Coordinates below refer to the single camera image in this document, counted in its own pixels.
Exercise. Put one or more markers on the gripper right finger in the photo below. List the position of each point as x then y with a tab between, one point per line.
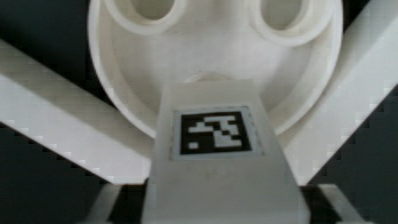
331	208

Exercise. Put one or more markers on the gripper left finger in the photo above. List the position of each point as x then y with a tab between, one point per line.
118	205

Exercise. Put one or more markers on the white stool leg with tag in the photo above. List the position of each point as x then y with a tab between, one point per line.
221	180

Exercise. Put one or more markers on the white L-shaped wall fixture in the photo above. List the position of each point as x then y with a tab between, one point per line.
58	114

